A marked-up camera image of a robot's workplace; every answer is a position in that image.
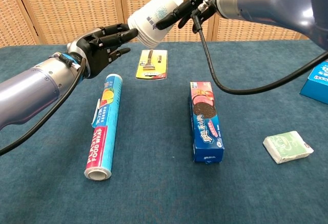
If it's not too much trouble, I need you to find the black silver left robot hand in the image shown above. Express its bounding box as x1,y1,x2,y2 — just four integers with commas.
66,23,139,79

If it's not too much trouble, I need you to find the white paper cup stack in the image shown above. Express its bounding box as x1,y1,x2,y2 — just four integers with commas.
127,0,184,48

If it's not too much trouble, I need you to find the yellow razor blister pack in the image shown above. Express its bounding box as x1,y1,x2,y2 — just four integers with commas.
135,49,169,80

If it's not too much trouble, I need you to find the woven bamboo folding screen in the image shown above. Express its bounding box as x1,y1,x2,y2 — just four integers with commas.
0,0,328,47

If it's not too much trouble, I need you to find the plastic food wrap roll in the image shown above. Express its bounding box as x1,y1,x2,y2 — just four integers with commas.
84,73,124,181

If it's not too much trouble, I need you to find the blue table mat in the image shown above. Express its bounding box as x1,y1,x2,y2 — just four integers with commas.
0,38,328,224

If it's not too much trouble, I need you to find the blue Oreo cookie box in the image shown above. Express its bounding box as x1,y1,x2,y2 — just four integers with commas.
189,81,225,165

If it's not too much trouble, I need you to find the blue chocolate chip cookie box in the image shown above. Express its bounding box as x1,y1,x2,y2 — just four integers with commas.
299,60,328,104

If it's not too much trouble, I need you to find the green tissue pack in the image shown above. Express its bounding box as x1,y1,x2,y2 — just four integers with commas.
262,130,314,164

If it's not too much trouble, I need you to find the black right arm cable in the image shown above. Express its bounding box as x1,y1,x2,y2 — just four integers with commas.
191,0,328,95

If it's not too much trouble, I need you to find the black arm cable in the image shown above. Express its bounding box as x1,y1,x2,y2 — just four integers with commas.
0,54,87,156
191,0,328,95

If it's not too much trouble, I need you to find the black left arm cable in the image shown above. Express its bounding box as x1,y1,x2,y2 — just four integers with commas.
0,54,87,156

